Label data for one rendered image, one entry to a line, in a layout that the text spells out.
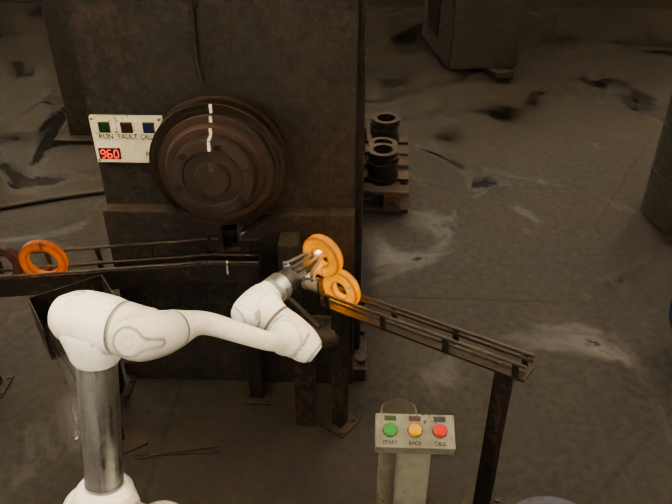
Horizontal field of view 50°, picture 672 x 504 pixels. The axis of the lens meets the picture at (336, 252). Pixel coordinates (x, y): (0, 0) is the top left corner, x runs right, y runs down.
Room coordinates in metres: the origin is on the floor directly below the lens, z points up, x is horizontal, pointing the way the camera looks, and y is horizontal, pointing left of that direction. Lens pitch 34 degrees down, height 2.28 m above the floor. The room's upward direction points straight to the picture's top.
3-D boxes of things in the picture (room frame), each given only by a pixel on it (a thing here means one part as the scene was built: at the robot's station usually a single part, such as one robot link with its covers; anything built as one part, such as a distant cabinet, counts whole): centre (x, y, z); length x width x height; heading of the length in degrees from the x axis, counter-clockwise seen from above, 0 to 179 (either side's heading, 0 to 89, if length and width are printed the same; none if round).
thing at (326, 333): (2.12, 0.09, 0.27); 0.22 x 0.13 x 0.53; 88
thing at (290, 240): (2.27, 0.18, 0.68); 0.11 x 0.08 x 0.24; 178
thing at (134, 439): (2.00, 0.92, 0.36); 0.26 x 0.20 x 0.72; 123
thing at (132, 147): (2.39, 0.75, 1.15); 0.26 x 0.02 x 0.18; 88
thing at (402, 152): (4.22, 0.13, 0.22); 1.20 x 0.81 x 0.44; 86
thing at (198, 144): (2.17, 0.42, 1.11); 0.28 x 0.06 x 0.28; 88
